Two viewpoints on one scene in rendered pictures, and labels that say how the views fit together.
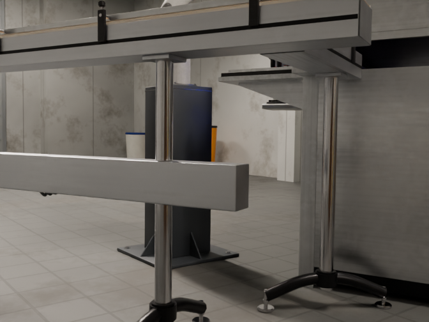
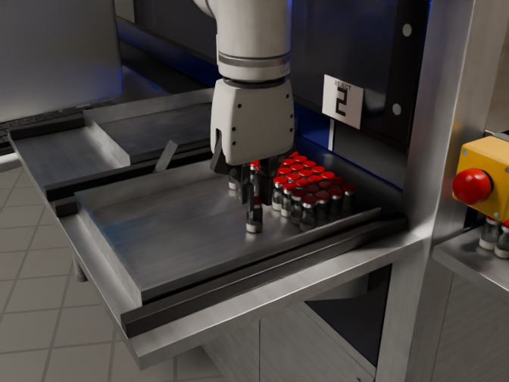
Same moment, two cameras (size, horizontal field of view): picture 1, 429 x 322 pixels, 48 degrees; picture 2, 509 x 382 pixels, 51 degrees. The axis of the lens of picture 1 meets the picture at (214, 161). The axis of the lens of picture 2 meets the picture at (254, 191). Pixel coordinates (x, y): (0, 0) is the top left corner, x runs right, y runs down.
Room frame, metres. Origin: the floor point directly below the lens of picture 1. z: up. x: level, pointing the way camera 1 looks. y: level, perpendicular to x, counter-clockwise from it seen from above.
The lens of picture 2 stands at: (1.88, 0.27, 1.27)
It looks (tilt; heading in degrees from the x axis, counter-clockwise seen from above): 28 degrees down; 299
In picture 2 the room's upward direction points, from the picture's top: straight up
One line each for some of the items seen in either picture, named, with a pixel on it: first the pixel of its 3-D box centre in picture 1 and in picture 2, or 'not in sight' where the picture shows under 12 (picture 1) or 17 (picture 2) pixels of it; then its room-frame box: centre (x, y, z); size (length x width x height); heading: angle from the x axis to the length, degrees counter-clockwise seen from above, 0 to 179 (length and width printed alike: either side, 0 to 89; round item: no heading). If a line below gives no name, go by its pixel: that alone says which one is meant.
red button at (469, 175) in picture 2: not in sight; (474, 186); (1.92, -0.31, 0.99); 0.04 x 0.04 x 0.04; 61
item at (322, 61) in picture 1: (320, 44); not in sight; (1.58, -0.34, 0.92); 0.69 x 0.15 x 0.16; 151
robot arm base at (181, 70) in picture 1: (178, 68); not in sight; (2.47, 0.19, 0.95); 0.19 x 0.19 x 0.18
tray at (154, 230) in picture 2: (274, 75); (223, 211); (2.23, -0.27, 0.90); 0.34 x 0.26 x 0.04; 61
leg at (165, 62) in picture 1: (163, 192); not in sight; (1.37, 0.14, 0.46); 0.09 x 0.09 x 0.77; 61
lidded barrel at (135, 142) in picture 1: (138, 149); not in sight; (8.92, 1.41, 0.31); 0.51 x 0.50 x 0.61; 128
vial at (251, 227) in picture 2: not in sight; (254, 215); (2.18, -0.27, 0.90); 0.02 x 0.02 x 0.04
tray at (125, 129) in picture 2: not in sight; (189, 122); (2.47, -0.53, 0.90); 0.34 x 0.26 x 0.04; 61
